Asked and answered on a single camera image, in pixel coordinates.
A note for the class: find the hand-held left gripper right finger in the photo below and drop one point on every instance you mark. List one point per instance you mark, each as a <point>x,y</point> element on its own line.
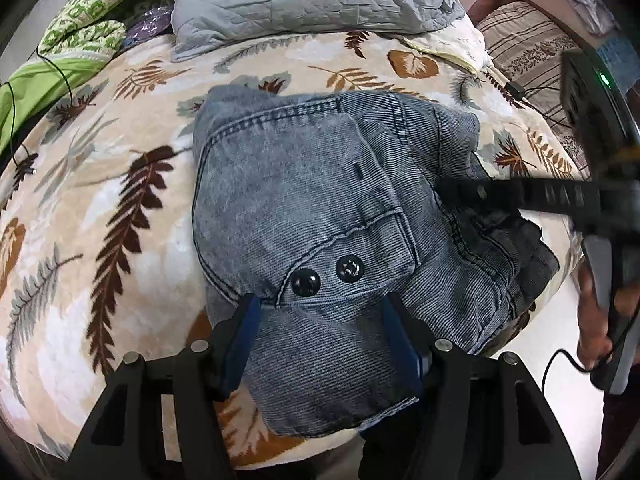
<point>400,340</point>

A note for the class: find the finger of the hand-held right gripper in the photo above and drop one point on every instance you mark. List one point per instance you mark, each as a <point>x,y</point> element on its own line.
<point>500,192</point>

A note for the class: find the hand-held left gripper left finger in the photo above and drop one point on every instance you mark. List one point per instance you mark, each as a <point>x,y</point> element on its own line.
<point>245,340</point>

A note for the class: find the grey denim pants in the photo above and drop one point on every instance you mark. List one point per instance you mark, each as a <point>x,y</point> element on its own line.
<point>310,185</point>

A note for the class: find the person's right hand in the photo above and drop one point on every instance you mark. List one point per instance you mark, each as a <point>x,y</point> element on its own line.
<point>590,310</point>

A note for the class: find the black charger adapter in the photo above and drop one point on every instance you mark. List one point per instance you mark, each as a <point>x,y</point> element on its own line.
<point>515,90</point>

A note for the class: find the striped brown cushion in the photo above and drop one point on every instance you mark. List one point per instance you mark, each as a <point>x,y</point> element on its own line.
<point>525,40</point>

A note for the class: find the cream pillow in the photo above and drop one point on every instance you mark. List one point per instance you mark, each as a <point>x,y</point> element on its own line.
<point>450,42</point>

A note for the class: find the crumpled grey cloth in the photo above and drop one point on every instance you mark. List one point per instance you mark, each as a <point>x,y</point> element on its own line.
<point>585,0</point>

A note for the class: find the person's dark clothing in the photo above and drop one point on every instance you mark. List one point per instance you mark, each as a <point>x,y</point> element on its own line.
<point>617,435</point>

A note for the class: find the leaf print blanket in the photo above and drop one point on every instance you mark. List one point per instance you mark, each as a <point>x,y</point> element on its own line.
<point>150,110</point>

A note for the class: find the grey quilted blanket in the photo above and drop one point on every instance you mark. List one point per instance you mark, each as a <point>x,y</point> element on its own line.
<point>300,0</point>

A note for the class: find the plain green cloth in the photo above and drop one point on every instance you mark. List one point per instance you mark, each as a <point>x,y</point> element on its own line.
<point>30,90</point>

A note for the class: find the green patterned quilt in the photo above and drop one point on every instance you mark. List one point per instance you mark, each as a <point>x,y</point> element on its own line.
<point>85,25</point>

